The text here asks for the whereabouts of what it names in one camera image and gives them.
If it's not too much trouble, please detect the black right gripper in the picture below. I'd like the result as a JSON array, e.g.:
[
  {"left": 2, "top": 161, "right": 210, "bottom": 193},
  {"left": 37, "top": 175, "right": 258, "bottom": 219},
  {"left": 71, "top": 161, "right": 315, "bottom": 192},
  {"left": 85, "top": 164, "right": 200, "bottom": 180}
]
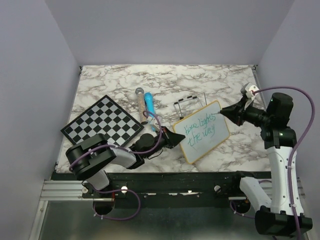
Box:
[{"left": 220, "top": 95, "right": 272, "bottom": 128}]

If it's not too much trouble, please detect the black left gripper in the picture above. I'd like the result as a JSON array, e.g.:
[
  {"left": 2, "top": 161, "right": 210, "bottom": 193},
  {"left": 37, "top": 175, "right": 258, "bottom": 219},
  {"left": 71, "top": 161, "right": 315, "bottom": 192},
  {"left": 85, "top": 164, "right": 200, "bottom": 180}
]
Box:
[{"left": 143, "top": 126, "right": 185, "bottom": 159}]

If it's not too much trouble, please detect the yellow framed whiteboard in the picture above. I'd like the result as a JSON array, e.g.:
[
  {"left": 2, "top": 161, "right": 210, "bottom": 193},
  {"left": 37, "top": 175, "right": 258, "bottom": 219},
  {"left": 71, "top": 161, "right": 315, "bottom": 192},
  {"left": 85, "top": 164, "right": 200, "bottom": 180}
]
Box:
[{"left": 172, "top": 100, "right": 230, "bottom": 164}]

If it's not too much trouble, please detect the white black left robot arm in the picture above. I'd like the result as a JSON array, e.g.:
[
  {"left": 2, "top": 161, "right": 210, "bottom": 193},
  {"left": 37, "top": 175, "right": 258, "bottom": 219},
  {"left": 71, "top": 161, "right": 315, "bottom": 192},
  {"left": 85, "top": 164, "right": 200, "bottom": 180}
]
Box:
[{"left": 65, "top": 126, "right": 186, "bottom": 198}]

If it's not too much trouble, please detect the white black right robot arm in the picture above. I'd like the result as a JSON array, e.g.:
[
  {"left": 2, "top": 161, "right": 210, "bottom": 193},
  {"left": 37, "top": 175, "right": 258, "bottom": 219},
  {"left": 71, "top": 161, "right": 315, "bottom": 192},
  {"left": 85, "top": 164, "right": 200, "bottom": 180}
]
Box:
[{"left": 220, "top": 92, "right": 313, "bottom": 239}]

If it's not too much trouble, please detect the blue toy microphone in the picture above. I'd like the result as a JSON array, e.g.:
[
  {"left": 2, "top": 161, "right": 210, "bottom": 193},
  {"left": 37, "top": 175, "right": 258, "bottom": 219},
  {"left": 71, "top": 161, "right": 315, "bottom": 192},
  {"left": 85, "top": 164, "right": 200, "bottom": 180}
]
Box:
[{"left": 143, "top": 92, "right": 157, "bottom": 131}]

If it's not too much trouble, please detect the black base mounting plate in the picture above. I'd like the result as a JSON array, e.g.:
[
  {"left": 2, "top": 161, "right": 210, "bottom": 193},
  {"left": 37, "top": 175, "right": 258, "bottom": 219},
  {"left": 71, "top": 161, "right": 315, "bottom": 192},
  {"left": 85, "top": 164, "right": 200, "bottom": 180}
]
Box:
[{"left": 51, "top": 171, "right": 271, "bottom": 209}]

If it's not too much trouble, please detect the black white chessboard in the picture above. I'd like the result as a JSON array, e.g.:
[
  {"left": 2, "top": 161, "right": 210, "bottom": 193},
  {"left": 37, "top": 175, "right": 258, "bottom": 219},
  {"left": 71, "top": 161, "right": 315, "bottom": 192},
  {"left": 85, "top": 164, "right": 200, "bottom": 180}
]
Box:
[{"left": 61, "top": 95, "right": 144, "bottom": 147}]

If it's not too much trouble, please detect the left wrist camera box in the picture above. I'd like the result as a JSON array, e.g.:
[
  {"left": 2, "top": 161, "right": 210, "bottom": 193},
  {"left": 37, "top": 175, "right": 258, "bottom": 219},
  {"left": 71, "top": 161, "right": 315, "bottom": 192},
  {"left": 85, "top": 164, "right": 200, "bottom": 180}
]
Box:
[{"left": 149, "top": 117, "right": 160, "bottom": 132}]

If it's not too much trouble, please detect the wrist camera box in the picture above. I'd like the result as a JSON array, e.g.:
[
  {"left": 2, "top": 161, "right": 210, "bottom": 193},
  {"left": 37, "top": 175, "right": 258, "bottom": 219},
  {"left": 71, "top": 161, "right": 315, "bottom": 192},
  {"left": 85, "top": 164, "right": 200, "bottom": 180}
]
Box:
[
  {"left": 240, "top": 83, "right": 259, "bottom": 100},
  {"left": 149, "top": 117, "right": 160, "bottom": 132}
]

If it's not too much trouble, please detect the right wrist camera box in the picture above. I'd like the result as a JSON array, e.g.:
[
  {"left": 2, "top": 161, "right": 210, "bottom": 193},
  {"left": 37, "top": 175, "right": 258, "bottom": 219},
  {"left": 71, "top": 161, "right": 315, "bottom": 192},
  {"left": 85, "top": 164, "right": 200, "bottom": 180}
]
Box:
[{"left": 240, "top": 83, "right": 259, "bottom": 100}]

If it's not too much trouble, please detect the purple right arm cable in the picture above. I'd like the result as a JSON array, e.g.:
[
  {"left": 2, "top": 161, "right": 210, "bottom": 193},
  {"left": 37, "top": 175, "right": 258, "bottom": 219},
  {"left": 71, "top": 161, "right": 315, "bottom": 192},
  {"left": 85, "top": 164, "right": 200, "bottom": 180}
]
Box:
[{"left": 229, "top": 86, "right": 315, "bottom": 240}]

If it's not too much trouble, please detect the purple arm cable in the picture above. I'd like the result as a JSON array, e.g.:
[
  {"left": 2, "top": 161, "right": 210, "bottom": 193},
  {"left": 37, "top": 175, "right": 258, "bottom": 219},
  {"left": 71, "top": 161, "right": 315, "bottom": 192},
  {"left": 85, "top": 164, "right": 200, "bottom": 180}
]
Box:
[
  {"left": 68, "top": 110, "right": 167, "bottom": 221},
  {"left": 229, "top": 86, "right": 315, "bottom": 240}
]

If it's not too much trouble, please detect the metal wire whiteboard stand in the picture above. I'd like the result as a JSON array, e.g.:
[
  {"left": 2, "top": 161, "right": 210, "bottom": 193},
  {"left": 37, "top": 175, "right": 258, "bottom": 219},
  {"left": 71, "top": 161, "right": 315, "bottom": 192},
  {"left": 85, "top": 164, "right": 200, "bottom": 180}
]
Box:
[{"left": 173, "top": 92, "right": 207, "bottom": 120}]

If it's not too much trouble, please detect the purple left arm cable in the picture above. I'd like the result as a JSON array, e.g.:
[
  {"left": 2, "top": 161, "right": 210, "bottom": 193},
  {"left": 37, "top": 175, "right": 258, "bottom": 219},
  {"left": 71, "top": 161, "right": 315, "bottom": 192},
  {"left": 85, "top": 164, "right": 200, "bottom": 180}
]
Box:
[{"left": 68, "top": 110, "right": 167, "bottom": 221}]

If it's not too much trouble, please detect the aluminium frame rail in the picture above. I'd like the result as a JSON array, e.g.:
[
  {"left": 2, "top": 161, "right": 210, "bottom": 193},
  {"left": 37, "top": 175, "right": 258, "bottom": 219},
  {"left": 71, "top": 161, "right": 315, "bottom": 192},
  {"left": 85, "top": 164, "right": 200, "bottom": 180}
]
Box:
[{"left": 32, "top": 178, "right": 307, "bottom": 240}]

